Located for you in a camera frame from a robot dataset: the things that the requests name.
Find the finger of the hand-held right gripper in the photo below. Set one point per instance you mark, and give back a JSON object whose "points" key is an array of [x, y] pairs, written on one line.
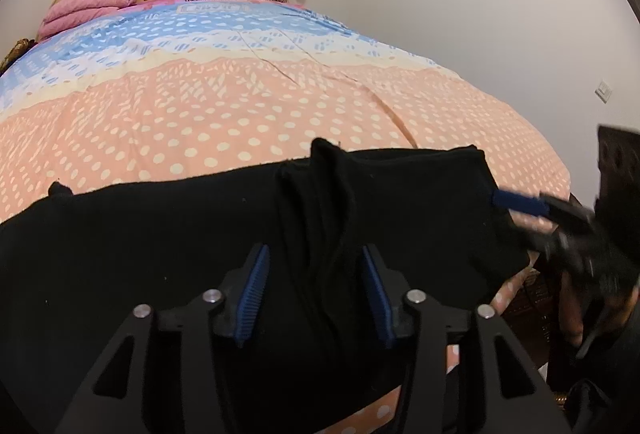
{"points": [[520, 202], [537, 236]]}

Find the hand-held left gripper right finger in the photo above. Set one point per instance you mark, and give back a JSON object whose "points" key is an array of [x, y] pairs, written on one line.
{"points": [[377, 299]]}

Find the person's right hand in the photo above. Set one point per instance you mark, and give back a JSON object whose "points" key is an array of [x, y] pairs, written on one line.
{"points": [[575, 314]]}

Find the white wall switch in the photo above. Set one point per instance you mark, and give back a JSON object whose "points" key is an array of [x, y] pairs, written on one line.
{"points": [[603, 90]]}

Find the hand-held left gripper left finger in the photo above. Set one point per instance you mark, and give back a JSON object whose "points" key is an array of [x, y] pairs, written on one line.
{"points": [[252, 294]]}

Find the black pants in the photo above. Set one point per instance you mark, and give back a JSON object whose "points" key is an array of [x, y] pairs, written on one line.
{"points": [[150, 239]]}

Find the polka dot bedspread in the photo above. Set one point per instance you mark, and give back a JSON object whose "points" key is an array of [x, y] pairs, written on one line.
{"points": [[200, 114]]}

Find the folded pink blanket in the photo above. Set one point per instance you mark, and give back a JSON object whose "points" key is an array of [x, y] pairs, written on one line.
{"points": [[85, 9]]}

